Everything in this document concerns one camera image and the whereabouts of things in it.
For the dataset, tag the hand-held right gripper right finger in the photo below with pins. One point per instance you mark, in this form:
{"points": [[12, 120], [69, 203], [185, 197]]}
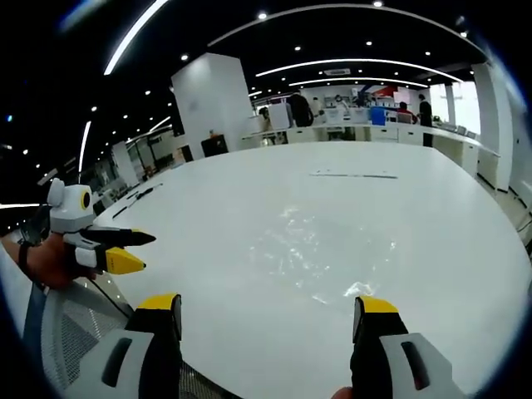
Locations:
{"points": [[386, 353]]}

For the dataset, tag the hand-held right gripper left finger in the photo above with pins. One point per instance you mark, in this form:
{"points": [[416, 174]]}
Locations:
{"points": [[141, 357]]}

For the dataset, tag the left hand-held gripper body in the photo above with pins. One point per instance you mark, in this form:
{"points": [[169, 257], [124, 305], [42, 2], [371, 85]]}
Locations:
{"points": [[68, 210]]}

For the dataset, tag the pile of clear food packaging bags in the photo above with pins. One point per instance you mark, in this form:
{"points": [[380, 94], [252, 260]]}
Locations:
{"points": [[299, 249]]}

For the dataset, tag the person's left hand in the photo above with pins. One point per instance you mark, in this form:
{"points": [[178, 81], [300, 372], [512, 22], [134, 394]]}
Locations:
{"points": [[54, 264]]}

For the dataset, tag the person's right hand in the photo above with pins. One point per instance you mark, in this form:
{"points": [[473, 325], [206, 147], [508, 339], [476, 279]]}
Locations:
{"points": [[343, 393]]}

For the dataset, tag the black pen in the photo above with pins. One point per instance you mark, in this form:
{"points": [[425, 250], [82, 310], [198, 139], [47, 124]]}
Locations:
{"points": [[145, 192], [122, 210]]}

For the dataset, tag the black wristband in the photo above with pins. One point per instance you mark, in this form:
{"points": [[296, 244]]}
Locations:
{"points": [[24, 255]]}

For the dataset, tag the white mesh office chair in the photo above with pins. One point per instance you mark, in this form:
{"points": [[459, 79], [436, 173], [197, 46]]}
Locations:
{"points": [[79, 328]]}

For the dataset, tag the black box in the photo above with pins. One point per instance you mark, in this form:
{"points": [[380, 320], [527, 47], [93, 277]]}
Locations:
{"points": [[215, 145]]}

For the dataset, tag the long thin grey strip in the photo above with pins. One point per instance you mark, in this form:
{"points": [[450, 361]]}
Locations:
{"points": [[353, 175]]}

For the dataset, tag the long white counter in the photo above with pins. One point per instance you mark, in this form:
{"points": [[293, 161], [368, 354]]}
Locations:
{"points": [[415, 135]]}

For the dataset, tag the blue box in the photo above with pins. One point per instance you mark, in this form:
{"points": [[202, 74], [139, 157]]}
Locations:
{"points": [[377, 115]]}

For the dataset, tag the ceiling air vent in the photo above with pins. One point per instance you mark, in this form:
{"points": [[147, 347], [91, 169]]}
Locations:
{"points": [[337, 72]]}

